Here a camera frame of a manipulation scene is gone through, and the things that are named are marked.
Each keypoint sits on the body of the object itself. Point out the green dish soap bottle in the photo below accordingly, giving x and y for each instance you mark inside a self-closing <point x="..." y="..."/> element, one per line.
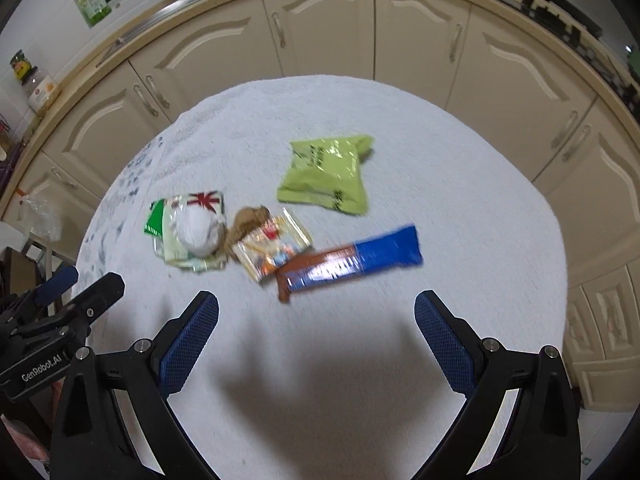
<point x="95" y="7"/>

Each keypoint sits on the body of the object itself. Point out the glass jar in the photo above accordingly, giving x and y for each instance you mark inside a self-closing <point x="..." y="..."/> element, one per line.
<point x="42" y="92"/>

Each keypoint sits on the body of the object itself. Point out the white towel covered table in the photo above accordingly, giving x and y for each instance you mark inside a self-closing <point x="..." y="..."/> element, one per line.
<point x="107" y="220"/>

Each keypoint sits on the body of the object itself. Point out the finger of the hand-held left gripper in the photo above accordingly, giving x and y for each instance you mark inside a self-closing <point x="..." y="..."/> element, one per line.
<point x="55" y="285"/>
<point x="95" y="300"/>

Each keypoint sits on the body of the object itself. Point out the yellow label bottle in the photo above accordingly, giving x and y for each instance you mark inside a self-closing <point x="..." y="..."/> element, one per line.
<point x="21" y="67"/>

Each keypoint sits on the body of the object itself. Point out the small clear snack wrapper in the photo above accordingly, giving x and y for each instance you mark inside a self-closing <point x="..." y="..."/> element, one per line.
<point x="272" y="250"/>

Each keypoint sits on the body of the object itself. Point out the small green wrapper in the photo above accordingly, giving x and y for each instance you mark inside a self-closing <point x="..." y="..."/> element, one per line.
<point x="154" y="220"/>

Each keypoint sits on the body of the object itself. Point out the hanging clear plastic bag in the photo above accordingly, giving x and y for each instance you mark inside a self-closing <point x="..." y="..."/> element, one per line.
<point x="40" y="217"/>

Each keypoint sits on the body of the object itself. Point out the brown food lump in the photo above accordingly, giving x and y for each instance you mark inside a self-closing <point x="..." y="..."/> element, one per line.
<point x="245" y="225"/>

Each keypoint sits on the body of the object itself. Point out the black gas hob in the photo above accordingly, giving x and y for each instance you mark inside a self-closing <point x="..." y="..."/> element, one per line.
<point x="550" y="15"/>

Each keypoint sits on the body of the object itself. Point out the blue and brown wrapper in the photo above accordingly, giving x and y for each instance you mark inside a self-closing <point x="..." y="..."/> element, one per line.
<point x="360" y="260"/>

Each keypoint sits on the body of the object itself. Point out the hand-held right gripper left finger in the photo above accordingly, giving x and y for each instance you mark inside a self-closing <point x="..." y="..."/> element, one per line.
<point x="187" y="345"/>

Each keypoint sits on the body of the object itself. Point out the cream wrapper with red pattern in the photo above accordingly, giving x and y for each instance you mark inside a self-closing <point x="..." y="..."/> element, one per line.
<point x="200" y="200"/>

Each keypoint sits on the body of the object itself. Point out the green snack packet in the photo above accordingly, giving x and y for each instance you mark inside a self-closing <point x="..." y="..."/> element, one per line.
<point x="325" y="175"/>

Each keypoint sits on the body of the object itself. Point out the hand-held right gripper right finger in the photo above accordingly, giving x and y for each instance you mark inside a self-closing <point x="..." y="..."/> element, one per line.
<point x="445" y="345"/>

